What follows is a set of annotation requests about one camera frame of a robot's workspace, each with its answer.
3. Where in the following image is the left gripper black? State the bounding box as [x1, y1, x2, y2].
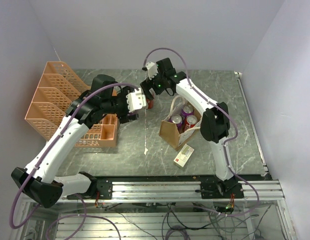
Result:
[101, 84, 139, 124]

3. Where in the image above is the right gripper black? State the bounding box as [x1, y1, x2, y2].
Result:
[140, 69, 166, 101]

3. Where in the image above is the red cola can back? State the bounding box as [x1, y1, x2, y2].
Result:
[146, 98, 154, 109]

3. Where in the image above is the red cola can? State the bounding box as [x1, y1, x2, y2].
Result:
[183, 115, 198, 132]
[146, 98, 154, 109]

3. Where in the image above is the purple Fanta can front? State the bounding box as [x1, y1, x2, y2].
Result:
[169, 114, 183, 131]

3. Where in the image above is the purple fanta can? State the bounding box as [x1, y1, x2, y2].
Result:
[180, 104, 194, 121]
[169, 114, 183, 131]

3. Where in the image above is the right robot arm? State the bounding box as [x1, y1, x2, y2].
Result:
[140, 57, 234, 198]

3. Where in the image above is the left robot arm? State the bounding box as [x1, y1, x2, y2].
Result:
[11, 74, 146, 208]

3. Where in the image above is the orange plastic desk organizer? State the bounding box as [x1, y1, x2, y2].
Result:
[25, 61, 120, 148]

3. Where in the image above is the small white cardboard box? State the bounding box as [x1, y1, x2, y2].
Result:
[173, 144, 194, 168]

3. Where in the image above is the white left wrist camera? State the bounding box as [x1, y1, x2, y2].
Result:
[126, 88, 148, 113]

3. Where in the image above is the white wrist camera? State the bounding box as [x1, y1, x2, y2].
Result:
[126, 88, 148, 113]
[142, 61, 159, 80]

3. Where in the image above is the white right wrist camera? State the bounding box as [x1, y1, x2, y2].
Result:
[142, 61, 159, 80]

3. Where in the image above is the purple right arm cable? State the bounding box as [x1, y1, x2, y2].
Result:
[142, 47, 261, 217]

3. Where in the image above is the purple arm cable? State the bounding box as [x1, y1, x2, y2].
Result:
[8, 83, 141, 240]
[142, 47, 261, 217]

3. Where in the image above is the aluminium corner rail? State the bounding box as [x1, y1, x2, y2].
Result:
[234, 71, 269, 176]

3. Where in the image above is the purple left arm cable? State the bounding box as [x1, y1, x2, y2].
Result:
[8, 83, 141, 240]

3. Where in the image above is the aluminium mounting rail frame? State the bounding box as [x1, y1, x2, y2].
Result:
[12, 173, 298, 240]

